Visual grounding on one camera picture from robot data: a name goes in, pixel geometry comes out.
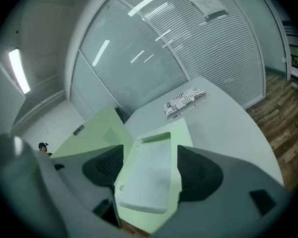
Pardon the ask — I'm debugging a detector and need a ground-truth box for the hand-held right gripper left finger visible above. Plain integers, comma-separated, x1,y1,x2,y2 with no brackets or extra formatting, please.
36,144,125,238

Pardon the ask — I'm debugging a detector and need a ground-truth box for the white A4 paper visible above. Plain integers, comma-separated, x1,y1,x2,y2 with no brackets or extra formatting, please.
117,142,172,214

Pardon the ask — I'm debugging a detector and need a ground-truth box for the printed black white red book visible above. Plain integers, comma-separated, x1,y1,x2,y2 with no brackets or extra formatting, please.
163,86,210,121

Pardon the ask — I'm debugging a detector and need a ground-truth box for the long ceiling lamp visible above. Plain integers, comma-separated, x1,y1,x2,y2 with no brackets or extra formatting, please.
8,48,32,95

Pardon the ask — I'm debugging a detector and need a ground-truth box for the light green folder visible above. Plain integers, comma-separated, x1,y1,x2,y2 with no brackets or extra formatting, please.
50,104,195,235

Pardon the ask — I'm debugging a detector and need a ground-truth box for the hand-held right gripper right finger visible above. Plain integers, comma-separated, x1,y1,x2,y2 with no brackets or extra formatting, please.
149,144,294,238

